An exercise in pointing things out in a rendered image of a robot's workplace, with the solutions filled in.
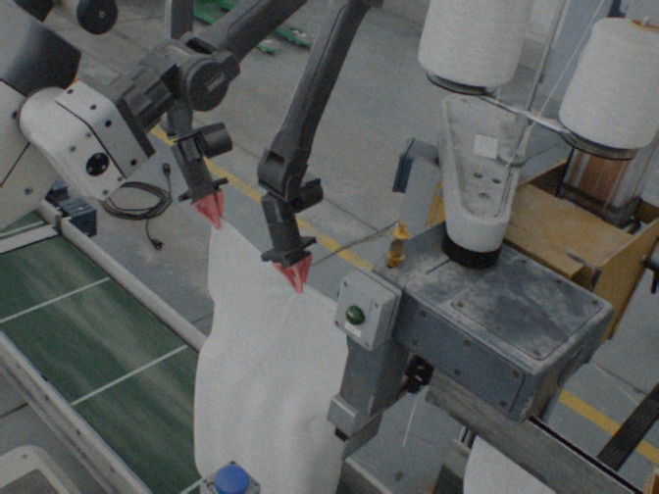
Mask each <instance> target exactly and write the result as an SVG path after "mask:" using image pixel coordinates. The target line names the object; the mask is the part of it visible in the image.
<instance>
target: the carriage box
mask: <svg viewBox="0 0 659 494"><path fill-rule="evenodd" d="M566 163H567V161H566V160H563V159H560V160H558V161H557V163H556V164H555V165H553V166H551V167H550V168H548V169H546V170H544V171H542V172H540V173H537V174H535V175H534V176H532V177H530V178H528V179H526V180H524V181H522V182H520V183H518V187H517V191H516V195H515V199H514V203H513V208H512V212H511V216H510V220H509V223H511V224H513V225H515V226H517V227H518V228H520V229H522V230H524V231H526V232H528V233H530V234H531V235H533V236H535V237H537V238H539V239H541V240H543V241H544V242H546V243H548V244H550V245H552V246H554V247H556V248H557V249H559V250H561V251H563V252H565V253H567V254H569V255H571V256H572V257H574V258H576V259H578V260H580V261H582V262H584V263H585V266H584V267H583V268H582V269H580V270H579V271H578V272H576V273H575V274H574V275H573V276H572V278H571V281H572V282H573V283H575V284H577V285H579V286H581V287H582V288H584V289H586V290H588V291H590V292H591V293H593V294H595V295H597V296H599V297H600V298H602V299H604V300H606V301H607V302H609V303H610V304H612V305H613V307H614V314H613V316H612V318H611V320H610V322H609V324H608V326H607V328H606V330H605V332H604V334H603V336H602V338H601V340H600V343H599V345H598V347H597V349H598V348H599V347H600V346H601V345H602V344H603V343H604V342H605V341H606V340H607V339H608V340H609V341H610V340H611V339H612V338H613V337H614V335H615V333H616V331H617V329H618V327H619V325H620V323H621V321H622V319H623V317H624V315H625V313H626V311H627V309H628V307H629V305H630V303H631V301H632V298H633V296H634V294H635V292H636V290H637V288H638V286H639V284H640V282H641V280H642V278H643V276H644V274H645V272H646V270H647V268H645V267H643V266H642V264H643V263H641V265H639V261H640V259H641V258H642V257H643V255H645V259H646V258H647V257H649V258H651V259H652V258H653V256H654V254H655V252H656V249H657V247H658V245H659V206H658V205H656V204H654V203H652V202H650V201H648V200H645V199H643V198H641V197H640V199H639V201H638V204H637V206H636V208H635V210H634V214H633V217H634V218H633V219H630V220H629V221H627V222H626V223H624V224H623V225H622V226H620V227H619V228H617V227H615V226H613V225H611V224H609V223H607V222H605V219H606V218H605V217H604V216H602V215H600V214H598V213H596V212H594V211H592V210H591V209H589V208H587V207H585V206H583V205H581V204H579V203H577V202H575V201H573V200H571V199H569V198H567V197H565V196H563V195H562V196H560V197H559V198H556V197H554V194H555V191H556V188H557V186H558V183H559V181H560V179H561V175H562V172H563V170H564V168H565V166H566ZM641 222H643V223H645V224H648V225H647V226H646V227H645V228H643V229H641ZM638 231H639V232H638ZM597 349H596V350H597Z"/></svg>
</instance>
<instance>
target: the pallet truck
mask: <svg viewBox="0 0 659 494"><path fill-rule="evenodd" d="M208 3H215V4H217V5H219V6H221V7H223V8H225V9H228V10H230V11H231V10H232V9H234V8H235V7H236V6H237V5H238V4H240V3H241V2H240V1H238V0H194V14H193V15H194V16H196V17H198V18H200V19H202V20H204V21H206V22H208V23H210V24H214V23H215V22H217V21H218V20H220V19H221V18H222V17H224V16H225V15H224V14H222V13H220V12H218V11H216V10H214V9H212V8H210V7H208V6H206V5H203V4H208ZM274 32H277V33H279V34H281V35H283V36H285V37H287V38H288V40H289V41H295V43H296V44H297V45H301V44H302V45H305V46H310V44H312V43H314V41H315V39H314V37H313V36H311V35H310V34H309V33H307V32H306V31H304V30H302V29H300V28H298V27H296V26H294V25H291V24H289V23H287V22H284V23H283V24H281V25H280V26H279V27H278V28H277V29H275V30H274ZM259 47H260V48H261V50H262V51H264V52H265V51H269V52H273V53H275V52H276V50H279V49H280V50H281V46H280V44H279V43H278V42H277V41H275V40H274V39H272V38H271V37H269V36H267V37H266V38H265V39H264V40H263V41H262V42H260V43H259V44H258V45H257V46H256V48H259Z"/></svg>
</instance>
